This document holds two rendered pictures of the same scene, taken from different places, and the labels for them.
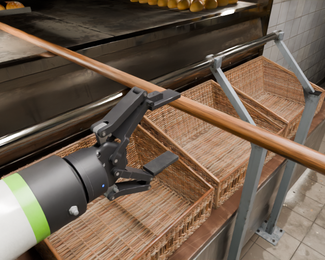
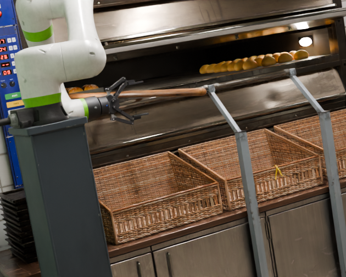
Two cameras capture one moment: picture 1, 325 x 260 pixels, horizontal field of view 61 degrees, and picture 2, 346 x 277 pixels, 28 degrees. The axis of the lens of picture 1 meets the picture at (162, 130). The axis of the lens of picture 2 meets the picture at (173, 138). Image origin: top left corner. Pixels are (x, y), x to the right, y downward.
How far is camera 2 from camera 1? 253 cm
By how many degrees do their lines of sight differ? 32
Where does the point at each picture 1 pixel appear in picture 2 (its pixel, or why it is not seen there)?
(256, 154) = (238, 145)
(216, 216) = (227, 213)
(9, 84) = not seen: hidden behind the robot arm
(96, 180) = (104, 102)
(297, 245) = not seen: outside the picture
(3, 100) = not seen: hidden behind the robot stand
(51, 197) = (89, 101)
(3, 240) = (76, 107)
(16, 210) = (80, 102)
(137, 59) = (175, 105)
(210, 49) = (258, 99)
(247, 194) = (245, 186)
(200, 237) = (207, 220)
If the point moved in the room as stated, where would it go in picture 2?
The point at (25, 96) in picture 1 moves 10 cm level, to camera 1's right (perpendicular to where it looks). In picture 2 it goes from (89, 125) to (107, 122)
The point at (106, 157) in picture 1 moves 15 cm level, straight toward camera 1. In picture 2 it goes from (109, 99) to (103, 102)
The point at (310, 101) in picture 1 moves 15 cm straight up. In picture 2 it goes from (321, 120) to (317, 89)
